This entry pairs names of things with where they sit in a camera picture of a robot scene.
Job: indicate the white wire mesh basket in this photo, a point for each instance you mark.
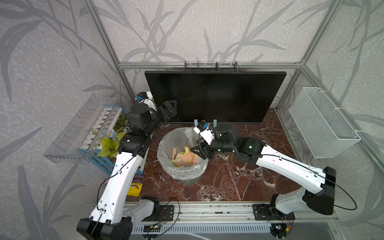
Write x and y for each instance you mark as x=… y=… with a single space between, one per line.
x=324 y=128

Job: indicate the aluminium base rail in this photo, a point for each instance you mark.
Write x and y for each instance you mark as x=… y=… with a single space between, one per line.
x=234 y=212

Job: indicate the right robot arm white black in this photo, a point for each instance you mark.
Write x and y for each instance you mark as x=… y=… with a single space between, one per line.
x=317 y=192

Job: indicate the round black connector with wires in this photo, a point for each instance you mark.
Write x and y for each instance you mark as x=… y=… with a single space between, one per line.
x=280 y=231

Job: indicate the pile of discarded sticky notes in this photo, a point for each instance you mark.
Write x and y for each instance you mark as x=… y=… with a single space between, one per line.
x=184 y=159

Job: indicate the green artificial plant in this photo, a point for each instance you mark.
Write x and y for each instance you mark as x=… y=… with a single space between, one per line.
x=111 y=140

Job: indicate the black flat monitor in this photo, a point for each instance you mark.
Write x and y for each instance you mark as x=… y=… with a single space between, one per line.
x=235 y=97

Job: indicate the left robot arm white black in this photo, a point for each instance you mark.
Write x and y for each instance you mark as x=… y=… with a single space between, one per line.
x=109 y=221

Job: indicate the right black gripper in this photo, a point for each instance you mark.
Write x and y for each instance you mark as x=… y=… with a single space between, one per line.
x=202 y=151

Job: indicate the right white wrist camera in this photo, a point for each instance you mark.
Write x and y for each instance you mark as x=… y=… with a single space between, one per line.
x=205 y=131

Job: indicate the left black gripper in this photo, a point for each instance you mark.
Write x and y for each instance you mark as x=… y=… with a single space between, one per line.
x=171 y=112

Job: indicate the black wire rack behind monitor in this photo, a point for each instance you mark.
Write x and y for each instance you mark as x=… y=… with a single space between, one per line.
x=214 y=66

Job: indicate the clear plastic tray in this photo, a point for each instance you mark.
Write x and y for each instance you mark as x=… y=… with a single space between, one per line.
x=77 y=143

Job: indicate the small green circuit board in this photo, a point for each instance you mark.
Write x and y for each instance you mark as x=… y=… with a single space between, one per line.
x=152 y=228

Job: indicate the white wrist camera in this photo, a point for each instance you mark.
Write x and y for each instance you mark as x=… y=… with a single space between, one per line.
x=205 y=131
x=146 y=98

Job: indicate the grey bin with plastic bag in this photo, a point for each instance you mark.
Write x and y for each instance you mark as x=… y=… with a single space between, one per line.
x=180 y=138

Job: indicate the yellow purple tool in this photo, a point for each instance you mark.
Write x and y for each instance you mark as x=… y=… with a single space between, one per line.
x=136 y=186

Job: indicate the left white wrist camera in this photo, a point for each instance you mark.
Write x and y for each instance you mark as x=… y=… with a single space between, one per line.
x=146 y=98

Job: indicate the blue white wooden crate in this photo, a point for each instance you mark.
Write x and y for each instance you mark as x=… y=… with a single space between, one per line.
x=109 y=129

